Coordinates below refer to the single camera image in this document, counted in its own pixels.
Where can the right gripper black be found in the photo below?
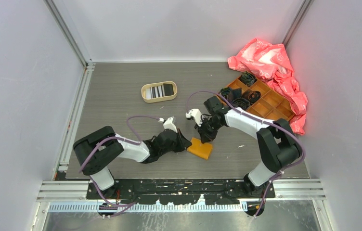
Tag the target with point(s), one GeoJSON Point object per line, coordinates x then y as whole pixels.
{"type": "Point", "coordinates": [206, 137]}

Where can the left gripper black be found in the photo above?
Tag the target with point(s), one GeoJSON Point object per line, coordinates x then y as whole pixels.
{"type": "Point", "coordinates": [185, 142]}

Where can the orange card holder wallet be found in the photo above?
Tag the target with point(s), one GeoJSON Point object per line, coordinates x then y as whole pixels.
{"type": "Point", "coordinates": [202, 150]}

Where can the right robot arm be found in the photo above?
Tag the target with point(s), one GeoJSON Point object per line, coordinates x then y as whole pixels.
{"type": "Point", "coordinates": [278, 146]}

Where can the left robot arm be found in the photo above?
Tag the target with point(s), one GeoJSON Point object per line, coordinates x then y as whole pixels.
{"type": "Point", "coordinates": [95, 151]}

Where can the black card in tray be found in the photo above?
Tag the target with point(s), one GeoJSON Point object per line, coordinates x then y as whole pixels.
{"type": "Point", "coordinates": [168, 89]}

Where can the stack of striped cards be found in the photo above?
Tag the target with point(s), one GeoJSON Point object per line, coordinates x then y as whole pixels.
{"type": "Point", "coordinates": [154, 92]}

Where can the dark rolled item lower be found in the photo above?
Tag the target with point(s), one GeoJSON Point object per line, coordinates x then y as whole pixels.
{"type": "Point", "coordinates": [242, 103]}

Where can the dark rolled item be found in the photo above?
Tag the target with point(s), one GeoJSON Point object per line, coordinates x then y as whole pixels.
{"type": "Point", "coordinates": [252, 96]}
{"type": "Point", "coordinates": [231, 94]}
{"type": "Point", "coordinates": [242, 103]}
{"type": "Point", "coordinates": [247, 78]}

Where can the dark rolled item left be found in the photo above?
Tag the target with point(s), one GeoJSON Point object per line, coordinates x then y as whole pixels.
{"type": "Point", "coordinates": [231, 94]}

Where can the dark rolled item right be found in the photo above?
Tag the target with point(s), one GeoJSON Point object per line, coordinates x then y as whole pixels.
{"type": "Point", "coordinates": [252, 96]}

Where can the beige oval tray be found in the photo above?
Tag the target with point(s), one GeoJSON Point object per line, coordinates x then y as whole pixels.
{"type": "Point", "coordinates": [156, 100]}

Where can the dark rolled item upper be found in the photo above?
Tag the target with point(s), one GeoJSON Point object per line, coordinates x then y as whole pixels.
{"type": "Point", "coordinates": [247, 78]}

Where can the orange compartment organizer box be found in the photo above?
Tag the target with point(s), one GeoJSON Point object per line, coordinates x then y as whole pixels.
{"type": "Point", "coordinates": [271, 105]}

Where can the pink plastic bag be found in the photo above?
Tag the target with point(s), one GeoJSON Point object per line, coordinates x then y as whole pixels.
{"type": "Point", "coordinates": [270, 63]}

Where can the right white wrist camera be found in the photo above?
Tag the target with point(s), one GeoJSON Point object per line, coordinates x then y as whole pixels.
{"type": "Point", "coordinates": [194, 114]}

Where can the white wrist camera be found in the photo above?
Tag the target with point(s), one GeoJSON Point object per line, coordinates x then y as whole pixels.
{"type": "Point", "coordinates": [169, 123]}
{"type": "Point", "coordinates": [194, 114]}

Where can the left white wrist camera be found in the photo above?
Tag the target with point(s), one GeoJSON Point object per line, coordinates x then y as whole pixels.
{"type": "Point", "coordinates": [169, 123]}

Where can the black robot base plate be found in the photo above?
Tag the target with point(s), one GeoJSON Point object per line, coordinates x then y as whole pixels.
{"type": "Point", "coordinates": [182, 191]}

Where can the aluminium front rail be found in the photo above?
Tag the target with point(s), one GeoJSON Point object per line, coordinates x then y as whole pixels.
{"type": "Point", "coordinates": [81, 196]}

